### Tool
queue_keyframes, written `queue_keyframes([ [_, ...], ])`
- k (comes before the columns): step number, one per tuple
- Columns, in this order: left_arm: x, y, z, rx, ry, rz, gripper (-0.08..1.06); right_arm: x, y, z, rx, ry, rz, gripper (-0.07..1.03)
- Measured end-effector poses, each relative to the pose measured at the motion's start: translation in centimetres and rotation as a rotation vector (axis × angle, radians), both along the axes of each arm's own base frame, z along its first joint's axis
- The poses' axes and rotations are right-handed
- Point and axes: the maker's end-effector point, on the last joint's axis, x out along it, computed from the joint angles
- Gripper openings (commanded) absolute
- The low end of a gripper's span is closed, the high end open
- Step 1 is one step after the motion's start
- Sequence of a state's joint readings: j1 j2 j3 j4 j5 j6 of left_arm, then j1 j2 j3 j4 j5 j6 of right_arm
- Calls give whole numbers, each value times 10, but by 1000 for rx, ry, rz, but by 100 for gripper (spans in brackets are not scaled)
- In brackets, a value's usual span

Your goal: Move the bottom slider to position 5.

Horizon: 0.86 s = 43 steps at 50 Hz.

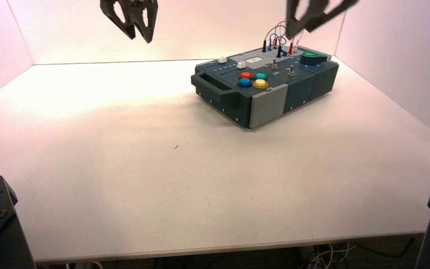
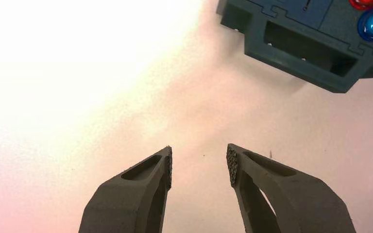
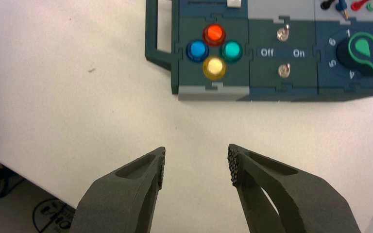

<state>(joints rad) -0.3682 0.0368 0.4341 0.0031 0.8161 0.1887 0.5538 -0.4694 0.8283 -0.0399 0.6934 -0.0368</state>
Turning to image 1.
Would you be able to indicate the blue round push button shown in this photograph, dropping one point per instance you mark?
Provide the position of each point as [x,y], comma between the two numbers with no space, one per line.
[244,82]

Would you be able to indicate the green round push button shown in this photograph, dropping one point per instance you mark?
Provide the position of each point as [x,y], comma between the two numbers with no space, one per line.
[260,76]

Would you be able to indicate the black banana plug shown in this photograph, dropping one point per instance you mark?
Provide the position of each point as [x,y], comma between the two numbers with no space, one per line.
[279,51]
[264,46]

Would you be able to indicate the small white display screen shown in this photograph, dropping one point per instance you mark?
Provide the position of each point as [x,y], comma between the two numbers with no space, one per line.
[254,59]

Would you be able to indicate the red banana plug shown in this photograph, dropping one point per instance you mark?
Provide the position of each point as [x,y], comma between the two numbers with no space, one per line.
[275,42]
[291,48]

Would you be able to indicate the white slider knob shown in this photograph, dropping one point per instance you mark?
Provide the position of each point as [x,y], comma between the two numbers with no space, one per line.
[241,65]
[222,59]

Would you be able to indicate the dark teal control box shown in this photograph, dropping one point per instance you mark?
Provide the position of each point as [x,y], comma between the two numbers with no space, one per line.
[268,100]

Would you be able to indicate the yellow round push button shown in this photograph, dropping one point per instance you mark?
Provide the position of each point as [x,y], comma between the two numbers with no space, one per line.
[260,84]

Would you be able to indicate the small metal toggle switch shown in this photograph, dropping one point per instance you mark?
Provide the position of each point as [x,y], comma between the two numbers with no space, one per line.
[291,70]
[274,64]

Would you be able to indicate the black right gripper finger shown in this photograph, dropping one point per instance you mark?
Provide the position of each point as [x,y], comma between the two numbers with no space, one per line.
[330,11]
[290,22]

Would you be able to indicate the blue banana plug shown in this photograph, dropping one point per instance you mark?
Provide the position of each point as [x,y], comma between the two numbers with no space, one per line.
[270,46]

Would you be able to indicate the green rotary knob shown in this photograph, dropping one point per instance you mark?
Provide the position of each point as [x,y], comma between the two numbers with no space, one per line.
[313,58]

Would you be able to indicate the red round push button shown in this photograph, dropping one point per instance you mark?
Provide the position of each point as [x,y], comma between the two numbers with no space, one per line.
[245,75]

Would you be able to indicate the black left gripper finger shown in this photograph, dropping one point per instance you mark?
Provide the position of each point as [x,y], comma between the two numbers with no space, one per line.
[107,7]
[152,15]

